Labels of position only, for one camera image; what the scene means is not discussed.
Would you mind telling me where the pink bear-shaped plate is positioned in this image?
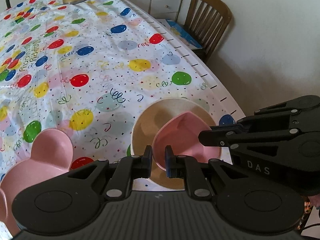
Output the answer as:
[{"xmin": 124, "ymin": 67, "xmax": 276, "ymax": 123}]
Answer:
[{"xmin": 1, "ymin": 128, "xmax": 73, "ymax": 236}]

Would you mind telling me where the wooden chair right side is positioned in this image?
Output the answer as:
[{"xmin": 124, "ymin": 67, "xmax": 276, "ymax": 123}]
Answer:
[{"xmin": 183, "ymin": 0, "xmax": 233, "ymax": 63}]

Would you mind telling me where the balloon print tablecloth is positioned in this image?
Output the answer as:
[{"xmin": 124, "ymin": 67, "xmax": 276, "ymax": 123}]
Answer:
[{"xmin": 1, "ymin": 0, "xmax": 244, "ymax": 176}]

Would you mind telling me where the cream round bowl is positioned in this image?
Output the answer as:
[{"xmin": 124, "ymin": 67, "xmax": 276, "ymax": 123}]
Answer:
[{"xmin": 130, "ymin": 98, "xmax": 221, "ymax": 191}]

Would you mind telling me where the pink heart-shaped bowl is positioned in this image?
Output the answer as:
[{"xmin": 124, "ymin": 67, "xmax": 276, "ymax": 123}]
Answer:
[{"xmin": 152, "ymin": 111, "xmax": 221, "ymax": 170}]

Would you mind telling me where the blue picture book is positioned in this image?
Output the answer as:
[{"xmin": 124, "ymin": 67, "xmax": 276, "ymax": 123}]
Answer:
[{"xmin": 157, "ymin": 19, "xmax": 202, "ymax": 50}]

